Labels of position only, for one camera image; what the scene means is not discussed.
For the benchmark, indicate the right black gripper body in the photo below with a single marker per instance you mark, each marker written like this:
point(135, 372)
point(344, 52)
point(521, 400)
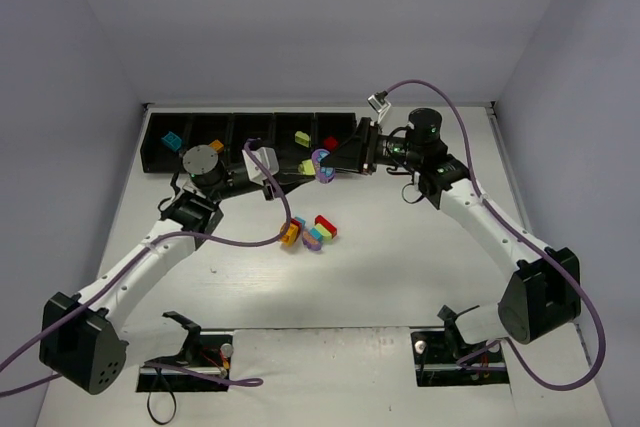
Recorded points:
point(370, 148)

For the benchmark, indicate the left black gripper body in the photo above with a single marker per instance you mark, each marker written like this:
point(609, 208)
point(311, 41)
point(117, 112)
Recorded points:
point(270, 187)

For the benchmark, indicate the red small lego brick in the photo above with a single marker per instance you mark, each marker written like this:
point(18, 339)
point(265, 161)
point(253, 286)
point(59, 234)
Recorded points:
point(330, 143)

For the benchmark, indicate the green lego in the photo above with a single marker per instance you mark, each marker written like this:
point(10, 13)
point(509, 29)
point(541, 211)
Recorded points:
point(307, 168)

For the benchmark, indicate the purple heart lego plate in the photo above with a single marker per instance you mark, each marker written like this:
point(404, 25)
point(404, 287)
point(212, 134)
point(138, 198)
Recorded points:
point(323, 174)

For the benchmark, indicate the lime green lego brick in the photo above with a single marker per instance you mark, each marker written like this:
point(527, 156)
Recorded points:
point(303, 139)

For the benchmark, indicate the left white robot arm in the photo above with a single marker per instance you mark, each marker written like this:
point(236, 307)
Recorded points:
point(84, 337)

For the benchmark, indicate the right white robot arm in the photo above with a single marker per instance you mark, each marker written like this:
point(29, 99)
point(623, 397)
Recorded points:
point(539, 295)

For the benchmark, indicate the orange long lego brick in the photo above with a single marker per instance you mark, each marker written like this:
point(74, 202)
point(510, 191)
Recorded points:
point(217, 146)

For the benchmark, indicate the red long lego brick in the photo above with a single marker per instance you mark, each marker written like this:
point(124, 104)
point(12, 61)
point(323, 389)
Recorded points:
point(326, 223)

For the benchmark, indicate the teal pink lego brick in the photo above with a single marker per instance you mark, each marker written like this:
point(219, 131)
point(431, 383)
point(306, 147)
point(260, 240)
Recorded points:
point(313, 231)

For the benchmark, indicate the orange yellow lego brick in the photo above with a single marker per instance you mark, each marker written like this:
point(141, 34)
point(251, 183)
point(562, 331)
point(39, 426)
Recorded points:
point(290, 232)

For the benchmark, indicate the yellow green lego brick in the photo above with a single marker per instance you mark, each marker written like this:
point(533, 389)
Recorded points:
point(325, 233)

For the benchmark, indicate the purple oval lego piece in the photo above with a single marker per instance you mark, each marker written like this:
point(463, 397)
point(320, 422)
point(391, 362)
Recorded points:
point(311, 243)

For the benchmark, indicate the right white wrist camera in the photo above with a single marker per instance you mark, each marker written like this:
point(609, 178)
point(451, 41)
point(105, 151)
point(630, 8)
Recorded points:
point(379, 103)

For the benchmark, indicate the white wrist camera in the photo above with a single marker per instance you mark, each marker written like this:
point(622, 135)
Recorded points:
point(258, 162)
point(379, 103)

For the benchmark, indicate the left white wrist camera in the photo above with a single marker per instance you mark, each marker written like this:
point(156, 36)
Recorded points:
point(258, 162)

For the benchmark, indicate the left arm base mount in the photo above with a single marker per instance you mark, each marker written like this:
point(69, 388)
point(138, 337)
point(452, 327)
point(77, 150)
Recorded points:
point(207, 352)

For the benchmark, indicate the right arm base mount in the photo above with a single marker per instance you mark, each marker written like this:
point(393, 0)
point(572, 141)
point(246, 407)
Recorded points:
point(436, 366)

